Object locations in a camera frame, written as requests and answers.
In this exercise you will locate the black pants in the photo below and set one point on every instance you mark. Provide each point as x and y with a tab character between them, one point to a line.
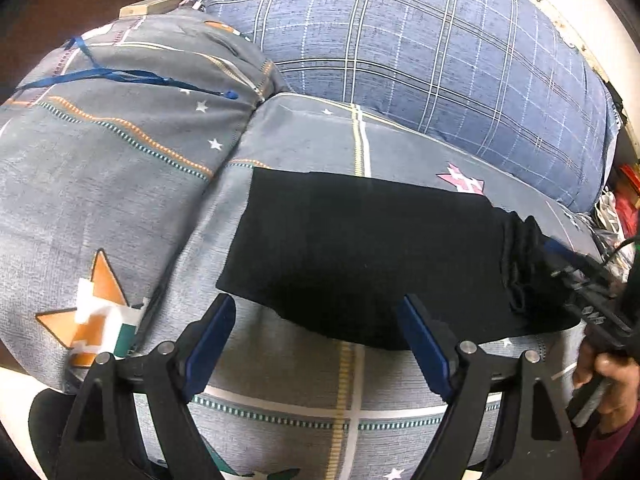
360	240

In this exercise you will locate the grey star-print bed sheet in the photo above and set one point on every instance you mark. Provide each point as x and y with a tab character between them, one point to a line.
310	140

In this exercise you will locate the person's right forearm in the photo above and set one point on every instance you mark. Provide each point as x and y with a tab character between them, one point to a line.
610	452

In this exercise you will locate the person's right hand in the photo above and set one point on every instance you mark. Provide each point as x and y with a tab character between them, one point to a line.
620	395

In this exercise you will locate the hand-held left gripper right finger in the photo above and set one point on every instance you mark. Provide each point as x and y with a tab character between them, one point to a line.
425	341

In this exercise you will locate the grey star-print pillow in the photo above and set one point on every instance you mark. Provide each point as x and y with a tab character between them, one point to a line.
100	170

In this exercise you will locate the white plastic bag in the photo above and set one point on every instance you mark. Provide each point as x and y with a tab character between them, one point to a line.
607	212

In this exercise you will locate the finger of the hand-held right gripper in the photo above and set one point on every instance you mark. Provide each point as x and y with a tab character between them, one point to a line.
562	250
595	310

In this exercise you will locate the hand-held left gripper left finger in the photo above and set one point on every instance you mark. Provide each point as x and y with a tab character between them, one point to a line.
210	341

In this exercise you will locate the red package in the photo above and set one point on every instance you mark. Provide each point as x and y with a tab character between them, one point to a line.
627	200

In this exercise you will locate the wooden bed rail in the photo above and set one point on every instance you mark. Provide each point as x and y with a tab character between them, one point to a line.
145	7

